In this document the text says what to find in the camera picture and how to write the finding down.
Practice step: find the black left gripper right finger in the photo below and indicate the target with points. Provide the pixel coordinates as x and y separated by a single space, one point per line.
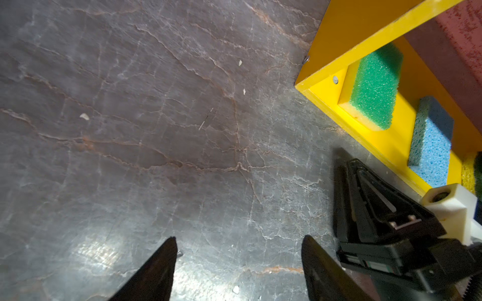
325 279

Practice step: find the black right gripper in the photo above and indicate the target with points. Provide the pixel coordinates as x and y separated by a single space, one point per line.
407 270

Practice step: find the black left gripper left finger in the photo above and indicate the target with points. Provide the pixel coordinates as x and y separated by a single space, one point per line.
154 280

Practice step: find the blue cellulose sponge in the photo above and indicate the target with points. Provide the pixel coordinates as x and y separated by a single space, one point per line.
431 142

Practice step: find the dark green wavy sponge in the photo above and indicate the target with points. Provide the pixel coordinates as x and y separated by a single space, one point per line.
471 174

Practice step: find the green scourer yellow sponge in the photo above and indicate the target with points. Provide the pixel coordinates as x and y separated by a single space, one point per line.
370 88

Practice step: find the yellow shelf with coloured boards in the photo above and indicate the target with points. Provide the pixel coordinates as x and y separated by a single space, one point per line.
349 31

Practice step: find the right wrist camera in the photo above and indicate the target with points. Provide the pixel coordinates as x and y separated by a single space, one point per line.
457 210

